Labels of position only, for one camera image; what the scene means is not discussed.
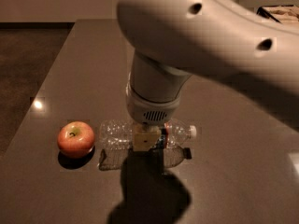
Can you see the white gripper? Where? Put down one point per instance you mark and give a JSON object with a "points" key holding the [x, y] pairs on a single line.
{"points": [[151, 110]]}

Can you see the clear plastic water bottle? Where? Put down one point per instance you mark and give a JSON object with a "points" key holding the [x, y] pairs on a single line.
{"points": [[118, 134]]}

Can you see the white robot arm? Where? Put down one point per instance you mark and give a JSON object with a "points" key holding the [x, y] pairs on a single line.
{"points": [[216, 39]]}

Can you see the black wire basket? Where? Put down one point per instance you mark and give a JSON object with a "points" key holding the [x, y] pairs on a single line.
{"points": [[281, 14]]}

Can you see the red apple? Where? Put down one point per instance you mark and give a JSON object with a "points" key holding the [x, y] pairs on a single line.
{"points": [[76, 139]]}

